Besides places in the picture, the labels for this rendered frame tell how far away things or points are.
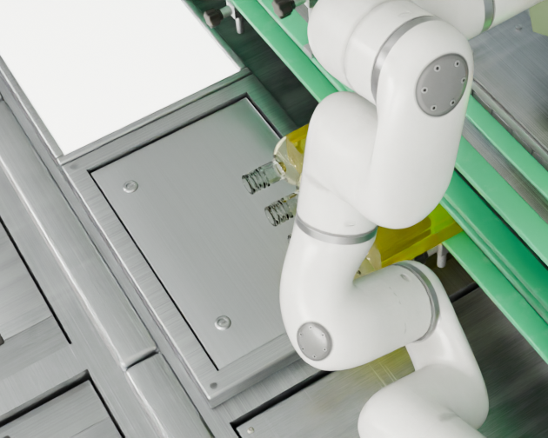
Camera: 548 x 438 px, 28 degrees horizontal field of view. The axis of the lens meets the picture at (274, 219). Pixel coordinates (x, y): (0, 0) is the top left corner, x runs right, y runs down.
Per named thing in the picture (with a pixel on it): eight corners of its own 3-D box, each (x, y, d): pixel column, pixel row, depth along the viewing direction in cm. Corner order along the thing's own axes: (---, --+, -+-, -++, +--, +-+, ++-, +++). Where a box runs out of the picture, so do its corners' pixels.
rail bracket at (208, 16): (275, 5, 181) (205, 38, 178) (272, -27, 176) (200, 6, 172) (288, 18, 179) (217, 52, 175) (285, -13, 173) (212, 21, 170)
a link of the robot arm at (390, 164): (277, 202, 112) (365, 283, 100) (307, -24, 100) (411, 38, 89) (352, 189, 117) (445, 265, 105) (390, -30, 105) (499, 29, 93)
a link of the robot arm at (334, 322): (355, 182, 118) (336, 293, 125) (259, 213, 110) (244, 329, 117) (450, 239, 109) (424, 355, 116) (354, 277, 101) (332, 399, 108)
